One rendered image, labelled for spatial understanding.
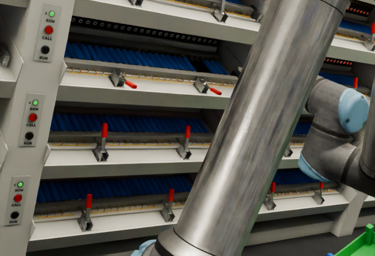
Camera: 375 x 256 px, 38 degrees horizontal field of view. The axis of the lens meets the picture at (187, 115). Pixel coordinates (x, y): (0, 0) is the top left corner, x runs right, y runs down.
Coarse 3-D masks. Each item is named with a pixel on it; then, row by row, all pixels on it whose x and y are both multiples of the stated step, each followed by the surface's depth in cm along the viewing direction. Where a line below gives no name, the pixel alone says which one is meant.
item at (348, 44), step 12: (348, 12) 199; (360, 12) 202; (348, 24) 194; (360, 24) 202; (372, 24) 187; (336, 36) 180; (348, 36) 187; (360, 36) 191; (372, 36) 187; (336, 48) 175; (348, 48) 178; (360, 48) 184; (372, 48) 186; (348, 60) 183; (360, 60) 187; (372, 60) 190
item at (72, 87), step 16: (80, 32) 138; (96, 32) 140; (112, 32) 143; (192, 48) 161; (208, 48) 164; (64, 64) 119; (224, 64) 168; (240, 64) 162; (64, 80) 123; (80, 80) 126; (96, 80) 129; (128, 80) 136; (144, 80) 139; (64, 96) 124; (80, 96) 126; (96, 96) 128; (112, 96) 131; (128, 96) 134; (144, 96) 136; (160, 96) 139; (176, 96) 142; (192, 96) 145; (208, 96) 149; (224, 96) 152
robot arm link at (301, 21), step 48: (288, 0) 80; (336, 0) 80; (288, 48) 79; (240, 96) 82; (288, 96) 80; (240, 144) 80; (192, 192) 84; (240, 192) 80; (192, 240) 81; (240, 240) 82
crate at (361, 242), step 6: (366, 228) 180; (372, 228) 179; (366, 234) 181; (372, 234) 180; (354, 240) 178; (360, 240) 180; (366, 240) 182; (372, 240) 182; (348, 246) 177; (354, 246) 179; (360, 246) 182; (366, 246) 182; (372, 246) 182; (342, 252) 176; (348, 252) 178; (354, 252) 181; (360, 252) 180; (366, 252) 180; (372, 252) 179
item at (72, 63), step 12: (72, 60) 126; (84, 60) 129; (72, 72) 125; (96, 72) 129; (108, 72) 133; (132, 72) 137; (144, 72) 139; (156, 72) 141; (168, 72) 143; (180, 72) 146; (192, 72) 149; (228, 84) 157
